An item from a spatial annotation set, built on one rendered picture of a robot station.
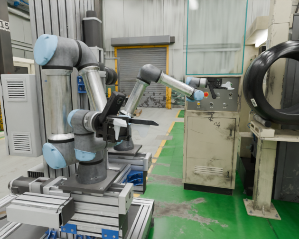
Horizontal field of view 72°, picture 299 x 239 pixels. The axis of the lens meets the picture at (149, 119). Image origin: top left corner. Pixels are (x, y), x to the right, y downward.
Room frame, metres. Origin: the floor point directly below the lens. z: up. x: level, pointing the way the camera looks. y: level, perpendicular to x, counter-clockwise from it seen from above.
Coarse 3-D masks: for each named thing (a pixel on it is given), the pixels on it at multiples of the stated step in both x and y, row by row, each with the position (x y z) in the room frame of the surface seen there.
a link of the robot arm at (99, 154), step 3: (102, 150) 0.97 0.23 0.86; (96, 153) 0.93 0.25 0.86; (99, 153) 0.94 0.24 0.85; (102, 153) 0.96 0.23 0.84; (96, 156) 0.93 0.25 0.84; (99, 156) 0.94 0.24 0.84; (102, 156) 0.96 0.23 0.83; (93, 159) 0.92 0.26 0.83; (96, 159) 0.93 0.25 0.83; (99, 159) 0.94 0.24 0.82; (84, 162) 0.91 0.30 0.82; (87, 162) 0.91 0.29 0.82; (90, 162) 0.91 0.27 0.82
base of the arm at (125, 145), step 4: (124, 140) 1.40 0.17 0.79; (132, 140) 1.46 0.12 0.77; (120, 144) 1.39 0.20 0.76; (124, 144) 1.39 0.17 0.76; (128, 144) 1.41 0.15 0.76; (132, 144) 1.43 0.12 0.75; (116, 148) 1.39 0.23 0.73; (120, 148) 1.38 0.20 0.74; (124, 148) 1.38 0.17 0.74; (128, 148) 1.39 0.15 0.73; (132, 148) 1.42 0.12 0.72
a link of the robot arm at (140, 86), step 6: (138, 78) 1.57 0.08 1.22; (138, 84) 1.57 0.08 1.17; (144, 84) 1.57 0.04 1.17; (132, 90) 1.59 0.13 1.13; (138, 90) 1.56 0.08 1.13; (144, 90) 1.59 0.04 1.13; (132, 96) 1.57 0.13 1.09; (138, 96) 1.57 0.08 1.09; (132, 102) 1.56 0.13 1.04; (138, 102) 1.59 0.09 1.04; (126, 108) 1.56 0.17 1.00; (132, 108) 1.56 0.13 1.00; (120, 114) 1.56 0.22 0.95; (126, 114) 1.54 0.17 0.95; (132, 114) 1.58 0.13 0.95
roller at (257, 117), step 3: (255, 117) 1.70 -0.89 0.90; (258, 117) 1.63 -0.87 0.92; (261, 117) 1.59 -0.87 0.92; (258, 120) 1.60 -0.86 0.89; (261, 120) 1.52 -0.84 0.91; (264, 120) 1.46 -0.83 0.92; (267, 120) 1.44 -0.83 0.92; (261, 123) 1.54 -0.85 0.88; (264, 123) 1.43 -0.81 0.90; (267, 123) 1.42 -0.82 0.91; (270, 123) 1.41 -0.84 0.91; (267, 126) 1.42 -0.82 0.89; (270, 126) 1.41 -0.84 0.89
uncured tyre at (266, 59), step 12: (276, 48) 1.43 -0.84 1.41; (288, 48) 1.39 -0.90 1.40; (264, 60) 1.43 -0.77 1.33; (276, 60) 1.40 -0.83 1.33; (252, 72) 1.47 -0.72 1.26; (264, 72) 1.42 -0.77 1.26; (252, 84) 1.45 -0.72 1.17; (252, 96) 1.46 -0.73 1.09; (264, 96) 1.41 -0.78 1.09; (252, 108) 1.53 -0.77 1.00; (264, 108) 1.42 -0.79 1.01; (288, 108) 1.62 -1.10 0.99; (276, 120) 1.42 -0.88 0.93; (288, 120) 1.38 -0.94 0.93
